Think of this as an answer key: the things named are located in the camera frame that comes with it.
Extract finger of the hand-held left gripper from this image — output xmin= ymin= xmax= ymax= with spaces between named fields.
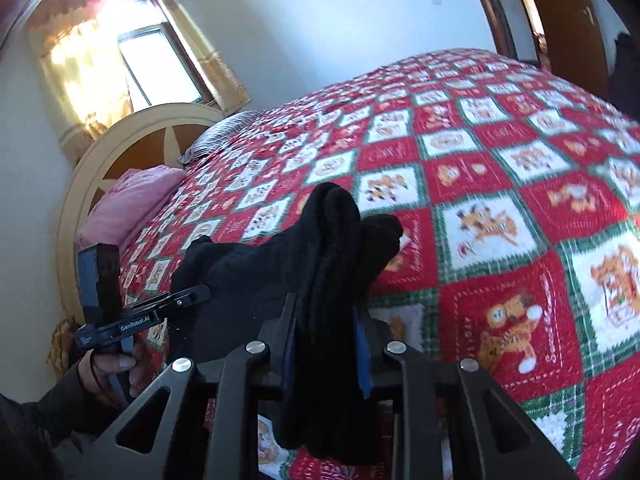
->
xmin=150 ymin=285 xmax=211 ymax=317

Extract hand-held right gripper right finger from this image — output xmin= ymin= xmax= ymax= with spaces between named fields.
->
xmin=352 ymin=307 xmax=581 ymax=480

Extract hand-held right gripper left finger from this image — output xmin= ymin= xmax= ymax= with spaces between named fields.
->
xmin=75 ymin=295 xmax=299 ymax=480

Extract black pants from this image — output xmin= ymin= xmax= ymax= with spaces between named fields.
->
xmin=170 ymin=181 xmax=405 ymax=467

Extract person's left forearm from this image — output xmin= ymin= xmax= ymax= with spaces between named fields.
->
xmin=0 ymin=360 xmax=126 ymax=480

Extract person's left hand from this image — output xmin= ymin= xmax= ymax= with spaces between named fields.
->
xmin=77 ymin=352 xmax=151 ymax=403

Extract yellow woven object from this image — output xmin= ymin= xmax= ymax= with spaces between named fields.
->
xmin=47 ymin=317 xmax=81 ymax=381

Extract pink pillow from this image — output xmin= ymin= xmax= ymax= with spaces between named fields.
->
xmin=75 ymin=165 xmax=187 ymax=256

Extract cream and brown headboard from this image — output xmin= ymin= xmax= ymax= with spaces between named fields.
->
xmin=55 ymin=104 xmax=228 ymax=326

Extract striped pillow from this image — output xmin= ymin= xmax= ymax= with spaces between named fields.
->
xmin=177 ymin=110 xmax=261 ymax=165

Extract sheer yellow curtain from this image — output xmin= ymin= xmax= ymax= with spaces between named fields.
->
xmin=27 ymin=0 xmax=151 ymax=161

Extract window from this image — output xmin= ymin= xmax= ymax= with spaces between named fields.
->
xmin=117 ymin=22 xmax=206 ymax=111

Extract red checkered printed blanket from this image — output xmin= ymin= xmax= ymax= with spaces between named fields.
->
xmin=117 ymin=49 xmax=640 ymax=480

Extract beige patterned curtain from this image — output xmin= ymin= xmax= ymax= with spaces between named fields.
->
xmin=150 ymin=0 xmax=252 ymax=113

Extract brown wooden door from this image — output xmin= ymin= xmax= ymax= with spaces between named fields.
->
xmin=515 ymin=0 xmax=611 ymax=98

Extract brown door frame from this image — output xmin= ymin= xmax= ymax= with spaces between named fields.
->
xmin=462 ymin=0 xmax=551 ymax=68

